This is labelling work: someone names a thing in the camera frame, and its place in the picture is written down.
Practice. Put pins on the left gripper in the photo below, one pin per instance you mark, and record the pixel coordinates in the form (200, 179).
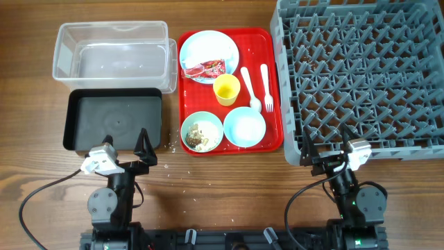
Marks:
(147, 155)

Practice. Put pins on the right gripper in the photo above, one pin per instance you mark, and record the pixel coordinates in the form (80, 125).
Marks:
(328, 163)

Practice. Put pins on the rice and food scraps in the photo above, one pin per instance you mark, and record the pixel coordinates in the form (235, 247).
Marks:
(202, 136)

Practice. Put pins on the white plastic fork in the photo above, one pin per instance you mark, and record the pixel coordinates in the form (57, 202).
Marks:
(268, 99)

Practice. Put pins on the green bowl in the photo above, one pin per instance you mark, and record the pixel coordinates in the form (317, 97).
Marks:
(200, 116)

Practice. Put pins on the white plastic spoon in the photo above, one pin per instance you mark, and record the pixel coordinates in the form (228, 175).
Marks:
(254, 102)

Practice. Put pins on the light blue bowl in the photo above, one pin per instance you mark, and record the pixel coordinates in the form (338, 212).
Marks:
(244, 127)

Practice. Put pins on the red snack wrapper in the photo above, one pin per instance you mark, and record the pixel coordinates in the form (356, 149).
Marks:
(209, 69)

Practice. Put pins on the yellow plastic cup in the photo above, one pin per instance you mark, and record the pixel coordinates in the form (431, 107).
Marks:
(226, 89)

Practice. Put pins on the light blue plate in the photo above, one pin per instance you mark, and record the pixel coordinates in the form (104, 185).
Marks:
(208, 45)

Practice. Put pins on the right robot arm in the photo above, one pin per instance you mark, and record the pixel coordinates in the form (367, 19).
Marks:
(360, 205)

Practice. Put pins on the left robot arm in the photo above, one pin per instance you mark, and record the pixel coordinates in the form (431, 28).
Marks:
(111, 207)

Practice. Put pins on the grey dishwasher rack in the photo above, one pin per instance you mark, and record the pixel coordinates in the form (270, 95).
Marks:
(373, 66)

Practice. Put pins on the black plastic tray bin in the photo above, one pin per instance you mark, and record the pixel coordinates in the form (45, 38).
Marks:
(92, 114)

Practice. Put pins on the clear plastic bin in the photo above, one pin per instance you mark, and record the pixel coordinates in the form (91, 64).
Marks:
(118, 54)

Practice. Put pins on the red serving tray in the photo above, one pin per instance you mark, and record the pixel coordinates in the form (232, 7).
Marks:
(255, 48)

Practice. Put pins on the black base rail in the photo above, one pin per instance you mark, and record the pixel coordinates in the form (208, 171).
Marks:
(309, 238)

